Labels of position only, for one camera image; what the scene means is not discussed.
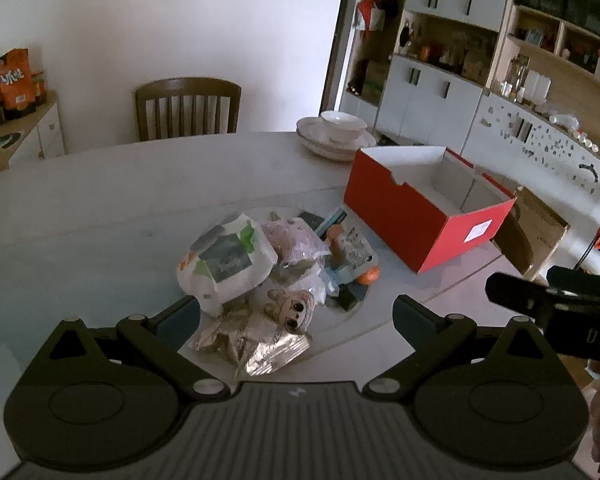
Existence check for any white green snack bag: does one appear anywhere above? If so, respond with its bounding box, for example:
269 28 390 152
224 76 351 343
176 213 279 317

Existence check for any teal box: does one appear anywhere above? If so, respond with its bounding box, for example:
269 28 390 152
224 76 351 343
315 208 351 238

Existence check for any red cardboard box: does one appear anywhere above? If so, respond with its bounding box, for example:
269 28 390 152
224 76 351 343
343 146 518 275

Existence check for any white printed pouch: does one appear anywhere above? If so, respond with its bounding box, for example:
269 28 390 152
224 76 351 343
336 227 381 281

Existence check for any black cable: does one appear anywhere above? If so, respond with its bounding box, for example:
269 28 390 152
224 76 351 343
575 180 600 273

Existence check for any red paper bag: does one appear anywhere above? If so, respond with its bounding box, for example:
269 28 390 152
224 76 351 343
357 0 387 32

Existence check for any clear plastic bag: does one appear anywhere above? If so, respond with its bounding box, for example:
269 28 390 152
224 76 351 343
300 260 333 307

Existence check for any white sideboard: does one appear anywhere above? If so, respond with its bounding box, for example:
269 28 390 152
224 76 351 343
0 92 66 177

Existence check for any stack of white plates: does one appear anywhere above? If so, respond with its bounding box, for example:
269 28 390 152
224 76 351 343
296 116 379 162

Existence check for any wooden slat-back chair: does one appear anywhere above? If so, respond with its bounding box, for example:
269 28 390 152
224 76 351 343
134 77 242 143

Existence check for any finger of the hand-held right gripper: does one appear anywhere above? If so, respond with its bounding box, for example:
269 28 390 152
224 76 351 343
485 272 551 317

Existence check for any pink snack packet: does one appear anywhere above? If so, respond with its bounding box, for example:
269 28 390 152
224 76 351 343
262 217 331 267

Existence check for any silver foil bag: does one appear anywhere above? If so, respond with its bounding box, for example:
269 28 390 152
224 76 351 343
187 305 312 378

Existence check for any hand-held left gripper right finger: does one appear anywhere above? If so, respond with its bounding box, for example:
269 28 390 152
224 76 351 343
364 294 571 403

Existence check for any small big-eyed plush doll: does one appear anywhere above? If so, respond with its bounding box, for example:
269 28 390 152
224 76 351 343
265 288 315 335

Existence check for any white wall cabinet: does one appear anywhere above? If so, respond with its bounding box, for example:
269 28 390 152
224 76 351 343
340 0 600 211

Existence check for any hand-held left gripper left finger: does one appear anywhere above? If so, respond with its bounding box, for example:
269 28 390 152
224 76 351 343
35 296 231 403

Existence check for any white bowl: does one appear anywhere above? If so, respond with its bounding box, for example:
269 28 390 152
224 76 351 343
320 110 369 134

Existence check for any orange snack bag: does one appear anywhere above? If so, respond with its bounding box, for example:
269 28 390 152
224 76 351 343
0 49 36 116

